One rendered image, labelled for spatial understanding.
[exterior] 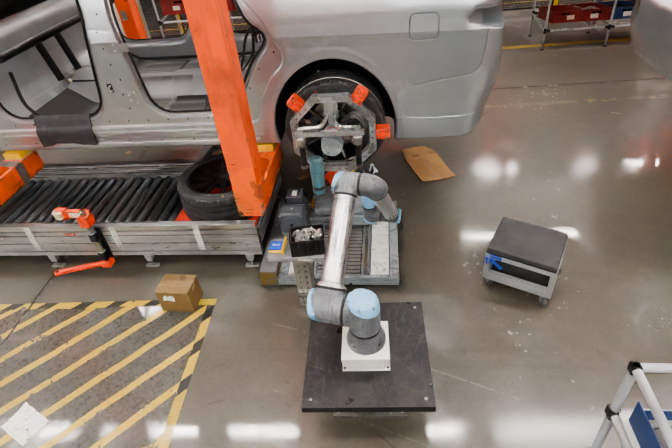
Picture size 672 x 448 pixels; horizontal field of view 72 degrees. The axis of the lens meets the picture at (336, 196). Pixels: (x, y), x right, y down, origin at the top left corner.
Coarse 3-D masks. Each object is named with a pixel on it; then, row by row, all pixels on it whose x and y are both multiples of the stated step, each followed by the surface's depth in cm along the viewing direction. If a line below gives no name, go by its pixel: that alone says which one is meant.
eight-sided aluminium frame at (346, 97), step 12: (312, 96) 283; (324, 96) 281; (336, 96) 280; (348, 96) 279; (360, 108) 283; (372, 120) 287; (372, 132) 292; (372, 144) 297; (324, 168) 311; (336, 168) 310; (348, 168) 309
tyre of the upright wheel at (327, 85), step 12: (324, 72) 299; (336, 72) 296; (348, 72) 298; (300, 84) 308; (312, 84) 288; (324, 84) 285; (336, 84) 284; (348, 84) 284; (372, 84) 304; (300, 96) 291; (372, 96) 290; (288, 108) 298; (372, 108) 291; (384, 108) 311; (288, 120) 301; (384, 120) 298; (288, 132) 307; (372, 156) 313
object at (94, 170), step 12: (48, 168) 397; (60, 168) 396; (96, 168) 394; (108, 168) 392; (120, 168) 390; (132, 168) 389; (144, 168) 386; (156, 168) 385; (168, 168) 383; (180, 168) 382
